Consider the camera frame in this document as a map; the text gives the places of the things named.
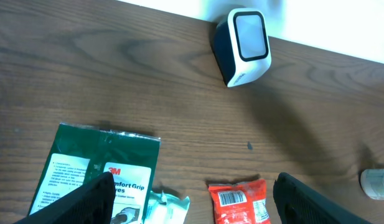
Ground red snack bag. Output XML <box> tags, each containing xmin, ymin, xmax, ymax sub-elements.
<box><xmin>208</xmin><ymin>179</ymin><xmax>271</xmax><ymax>224</ymax></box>

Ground mint green wipes pack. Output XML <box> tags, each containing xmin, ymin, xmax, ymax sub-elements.
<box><xmin>144</xmin><ymin>191</ymin><xmax>190</xmax><ymax>224</ymax></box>

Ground green white package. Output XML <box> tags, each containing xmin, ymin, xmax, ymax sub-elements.
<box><xmin>28</xmin><ymin>123</ymin><xmax>161</xmax><ymax>223</ymax></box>

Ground white barcode scanner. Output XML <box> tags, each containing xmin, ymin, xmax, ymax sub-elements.
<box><xmin>212</xmin><ymin>8</ymin><xmax>271</xmax><ymax>88</ymax></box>

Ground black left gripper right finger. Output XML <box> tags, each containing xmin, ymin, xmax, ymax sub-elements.
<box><xmin>273</xmin><ymin>172</ymin><xmax>370</xmax><ymax>224</ymax></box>

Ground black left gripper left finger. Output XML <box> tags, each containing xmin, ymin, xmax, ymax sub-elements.
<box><xmin>14</xmin><ymin>172</ymin><xmax>115</xmax><ymax>224</ymax></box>

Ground green lid spice jar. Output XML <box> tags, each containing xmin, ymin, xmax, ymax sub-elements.
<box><xmin>360</xmin><ymin>169</ymin><xmax>384</xmax><ymax>201</ymax></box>

